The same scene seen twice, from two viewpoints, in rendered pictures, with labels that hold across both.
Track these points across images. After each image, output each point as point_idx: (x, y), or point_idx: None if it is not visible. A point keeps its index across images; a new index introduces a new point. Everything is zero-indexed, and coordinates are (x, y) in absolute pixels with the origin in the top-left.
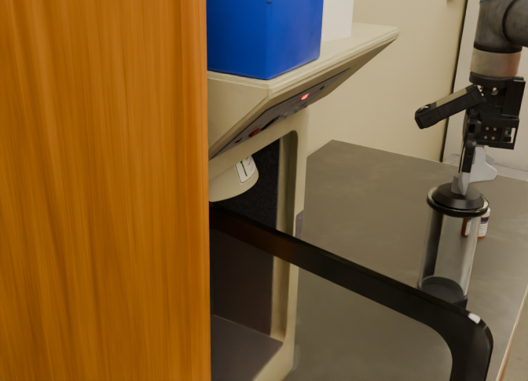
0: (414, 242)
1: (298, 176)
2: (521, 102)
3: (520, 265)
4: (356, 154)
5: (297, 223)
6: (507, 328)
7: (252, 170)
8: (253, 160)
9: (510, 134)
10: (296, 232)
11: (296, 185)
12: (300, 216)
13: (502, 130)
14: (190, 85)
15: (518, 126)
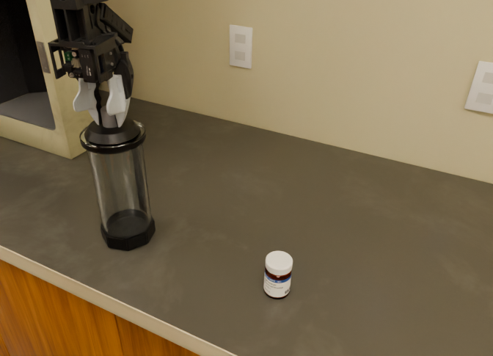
0: (246, 232)
1: (30, 12)
2: (55, 24)
3: (197, 320)
4: (487, 208)
5: (39, 48)
6: (72, 274)
7: None
8: None
9: (69, 66)
10: (39, 54)
11: (30, 18)
12: (40, 45)
13: (80, 62)
14: None
15: (49, 49)
